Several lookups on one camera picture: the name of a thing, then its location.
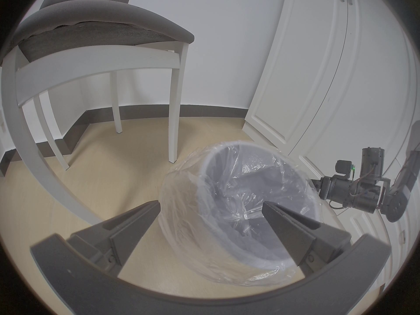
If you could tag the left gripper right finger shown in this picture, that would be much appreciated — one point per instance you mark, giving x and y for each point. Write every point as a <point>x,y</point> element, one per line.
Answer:
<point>302,238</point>

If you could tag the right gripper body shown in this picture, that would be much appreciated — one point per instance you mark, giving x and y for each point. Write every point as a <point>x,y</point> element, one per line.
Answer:
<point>334,190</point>

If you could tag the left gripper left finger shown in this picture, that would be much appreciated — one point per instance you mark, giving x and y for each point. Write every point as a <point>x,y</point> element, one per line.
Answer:
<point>124,238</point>

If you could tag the clear plastic bag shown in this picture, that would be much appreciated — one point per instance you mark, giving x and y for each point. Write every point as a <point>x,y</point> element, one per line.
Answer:
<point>183,208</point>

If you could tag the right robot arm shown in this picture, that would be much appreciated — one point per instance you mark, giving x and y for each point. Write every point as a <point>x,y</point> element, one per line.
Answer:
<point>372,162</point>

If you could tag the white trash bin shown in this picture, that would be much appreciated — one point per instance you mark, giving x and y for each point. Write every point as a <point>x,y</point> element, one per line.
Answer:
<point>215,231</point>

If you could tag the white wardrobe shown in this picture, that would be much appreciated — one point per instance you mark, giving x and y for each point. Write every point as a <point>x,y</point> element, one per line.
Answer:
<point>311,77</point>

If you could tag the white chair grey seat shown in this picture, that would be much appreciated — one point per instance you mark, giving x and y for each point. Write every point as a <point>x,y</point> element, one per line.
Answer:
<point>98,18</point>

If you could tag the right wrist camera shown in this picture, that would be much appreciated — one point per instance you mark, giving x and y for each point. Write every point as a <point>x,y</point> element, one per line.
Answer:
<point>343,166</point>

